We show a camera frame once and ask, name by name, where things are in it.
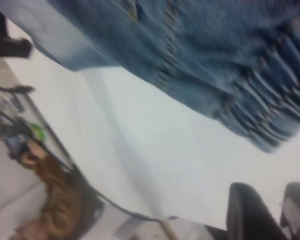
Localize right gripper right finger scuffed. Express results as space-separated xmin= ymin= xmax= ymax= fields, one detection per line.
xmin=279 ymin=182 xmax=300 ymax=240

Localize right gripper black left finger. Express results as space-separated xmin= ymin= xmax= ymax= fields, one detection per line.
xmin=226 ymin=182 xmax=288 ymax=240

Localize blue denim jeans basketball print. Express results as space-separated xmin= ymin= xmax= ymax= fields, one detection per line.
xmin=4 ymin=0 xmax=300 ymax=155

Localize light wooden stick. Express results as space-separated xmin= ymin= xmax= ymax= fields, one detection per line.
xmin=161 ymin=219 xmax=180 ymax=240

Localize small green object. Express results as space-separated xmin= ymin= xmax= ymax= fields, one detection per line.
xmin=29 ymin=123 xmax=45 ymax=140

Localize small blue object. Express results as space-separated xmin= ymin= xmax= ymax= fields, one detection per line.
xmin=6 ymin=134 xmax=29 ymax=159

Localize black cable with USB plug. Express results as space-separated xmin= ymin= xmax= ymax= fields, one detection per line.
xmin=0 ymin=83 xmax=37 ymax=95

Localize dark stand with cables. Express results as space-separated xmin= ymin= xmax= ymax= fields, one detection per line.
xmin=0 ymin=96 xmax=32 ymax=142

